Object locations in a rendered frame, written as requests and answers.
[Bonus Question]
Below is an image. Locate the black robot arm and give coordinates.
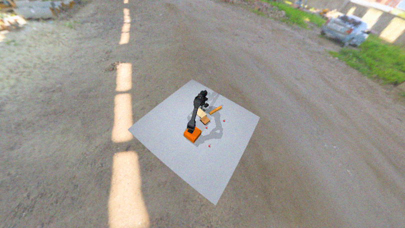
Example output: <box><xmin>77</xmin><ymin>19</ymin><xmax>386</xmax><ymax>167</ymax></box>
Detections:
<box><xmin>187</xmin><ymin>90</ymin><xmax>208</xmax><ymax>134</ymax></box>

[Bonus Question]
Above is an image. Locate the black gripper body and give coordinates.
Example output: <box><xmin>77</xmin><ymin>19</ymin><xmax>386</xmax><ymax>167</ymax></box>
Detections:
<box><xmin>197</xmin><ymin>97</ymin><xmax>209</xmax><ymax>108</ymax></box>

